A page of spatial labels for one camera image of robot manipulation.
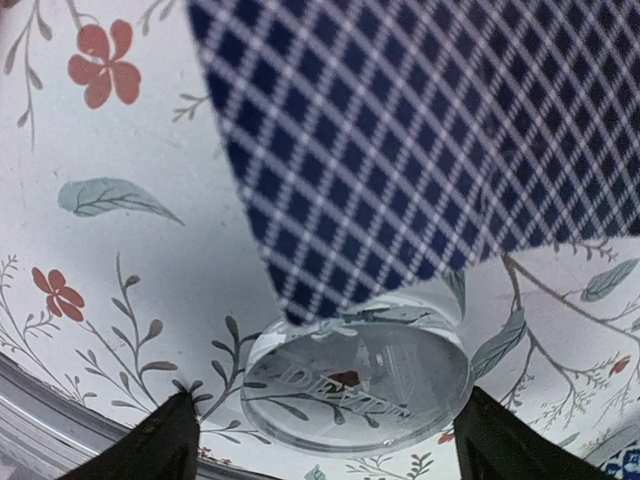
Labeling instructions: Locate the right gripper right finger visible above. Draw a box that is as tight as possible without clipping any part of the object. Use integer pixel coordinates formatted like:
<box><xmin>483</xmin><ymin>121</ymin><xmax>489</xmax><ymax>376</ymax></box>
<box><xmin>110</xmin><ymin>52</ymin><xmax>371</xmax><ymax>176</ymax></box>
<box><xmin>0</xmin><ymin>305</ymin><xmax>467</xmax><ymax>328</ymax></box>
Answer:
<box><xmin>454</xmin><ymin>387</ymin><xmax>608</xmax><ymax>480</ymax></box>

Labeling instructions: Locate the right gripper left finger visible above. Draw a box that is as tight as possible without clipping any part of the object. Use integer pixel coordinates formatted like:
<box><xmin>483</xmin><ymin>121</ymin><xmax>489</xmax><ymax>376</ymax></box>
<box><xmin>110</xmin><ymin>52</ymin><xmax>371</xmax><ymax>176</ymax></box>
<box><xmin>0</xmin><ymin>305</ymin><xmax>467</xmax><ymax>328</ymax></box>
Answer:
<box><xmin>60</xmin><ymin>392</ymin><xmax>200</xmax><ymax>480</ymax></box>

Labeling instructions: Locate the clear acrylic dealer button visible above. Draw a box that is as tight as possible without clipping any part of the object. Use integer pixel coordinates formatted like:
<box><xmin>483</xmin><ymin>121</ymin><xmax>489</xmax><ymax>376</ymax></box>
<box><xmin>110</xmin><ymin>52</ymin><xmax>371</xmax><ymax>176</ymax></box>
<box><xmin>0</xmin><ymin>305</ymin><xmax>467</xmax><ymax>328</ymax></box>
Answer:
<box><xmin>240</xmin><ymin>293</ymin><xmax>473</xmax><ymax>458</ymax></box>

